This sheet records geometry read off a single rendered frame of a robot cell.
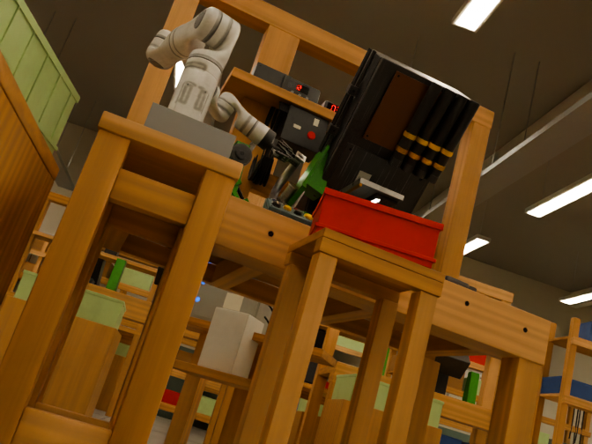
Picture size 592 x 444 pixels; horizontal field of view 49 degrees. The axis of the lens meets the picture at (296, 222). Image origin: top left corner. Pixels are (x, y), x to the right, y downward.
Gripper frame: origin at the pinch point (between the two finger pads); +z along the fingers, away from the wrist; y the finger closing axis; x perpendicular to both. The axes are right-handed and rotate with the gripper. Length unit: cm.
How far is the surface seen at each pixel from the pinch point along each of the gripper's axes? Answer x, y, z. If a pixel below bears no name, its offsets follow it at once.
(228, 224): 5, -58, -10
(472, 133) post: -35, 72, 63
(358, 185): -16.7, -26.8, 17.4
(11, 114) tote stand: -12, -104, -60
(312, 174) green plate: -5.0, -13.7, 6.0
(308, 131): -3.8, 24.2, -0.2
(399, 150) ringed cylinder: -29.3, -10.8, 23.3
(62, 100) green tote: -4, -72, -61
